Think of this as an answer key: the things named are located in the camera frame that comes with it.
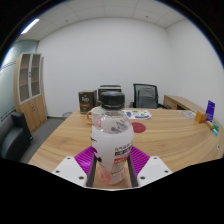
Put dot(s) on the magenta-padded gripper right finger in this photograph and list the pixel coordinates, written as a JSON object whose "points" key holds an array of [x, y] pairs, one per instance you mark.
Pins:
{"points": [[141, 161]]}

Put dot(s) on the small orange box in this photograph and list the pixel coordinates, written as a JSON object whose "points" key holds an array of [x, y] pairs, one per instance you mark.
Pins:
{"points": [[201, 117]]}

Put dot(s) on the black mesh office chair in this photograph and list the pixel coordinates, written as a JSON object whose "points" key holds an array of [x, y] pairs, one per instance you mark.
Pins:
{"points": [[146, 96]]}

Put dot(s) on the dark box with window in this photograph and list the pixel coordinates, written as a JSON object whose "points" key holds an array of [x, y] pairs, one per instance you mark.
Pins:
{"points": [[106, 88]]}

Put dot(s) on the small blue packet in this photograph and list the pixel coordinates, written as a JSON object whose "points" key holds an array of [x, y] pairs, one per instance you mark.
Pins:
{"points": [[215, 132]]}

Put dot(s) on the grey waste bin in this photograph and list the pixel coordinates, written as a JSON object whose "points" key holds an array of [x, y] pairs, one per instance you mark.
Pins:
{"points": [[67, 115]]}

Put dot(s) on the round white table grommet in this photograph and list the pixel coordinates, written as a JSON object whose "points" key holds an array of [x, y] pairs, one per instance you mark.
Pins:
{"points": [[218, 147]]}

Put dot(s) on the small yellow packet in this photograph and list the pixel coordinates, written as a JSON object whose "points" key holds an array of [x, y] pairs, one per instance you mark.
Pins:
{"points": [[209, 124]]}

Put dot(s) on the small green box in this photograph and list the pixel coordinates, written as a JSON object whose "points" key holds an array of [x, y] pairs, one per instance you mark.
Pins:
{"points": [[216, 125]]}

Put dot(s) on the wooden cabinet with glass doors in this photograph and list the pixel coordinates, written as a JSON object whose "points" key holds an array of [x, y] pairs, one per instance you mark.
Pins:
{"points": [[33, 110]]}

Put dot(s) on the wooden side desk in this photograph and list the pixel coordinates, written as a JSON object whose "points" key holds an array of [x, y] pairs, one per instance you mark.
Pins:
{"points": [[181, 102]]}

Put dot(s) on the tall dark brown box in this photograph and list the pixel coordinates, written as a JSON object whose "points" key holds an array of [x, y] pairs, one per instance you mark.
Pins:
{"points": [[87, 102]]}

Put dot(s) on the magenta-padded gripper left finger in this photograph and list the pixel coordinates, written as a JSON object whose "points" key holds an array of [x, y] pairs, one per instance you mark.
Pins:
{"points": [[83, 160]]}

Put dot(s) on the black leather sofa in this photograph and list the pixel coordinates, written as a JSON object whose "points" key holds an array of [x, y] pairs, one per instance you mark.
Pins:
{"points": [[15, 136]]}

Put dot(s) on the round white disc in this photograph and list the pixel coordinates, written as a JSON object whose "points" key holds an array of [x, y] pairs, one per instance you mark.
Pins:
{"points": [[189, 114]]}

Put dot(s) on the clear drink bottle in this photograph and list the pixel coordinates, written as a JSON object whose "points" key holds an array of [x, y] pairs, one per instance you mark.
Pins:
{"points": [[111, 146]]}

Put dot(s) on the printed paper leaflets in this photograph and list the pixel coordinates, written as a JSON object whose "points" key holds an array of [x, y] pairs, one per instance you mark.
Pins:
{"points": [[139, 114]]}

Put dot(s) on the white ceramic mug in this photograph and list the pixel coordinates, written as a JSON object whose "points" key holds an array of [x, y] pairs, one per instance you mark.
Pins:
{"points": [[94, 115]]}

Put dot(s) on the long ceiling light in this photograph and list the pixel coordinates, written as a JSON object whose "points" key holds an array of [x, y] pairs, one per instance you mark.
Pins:
{"points": [[30, 26]]}

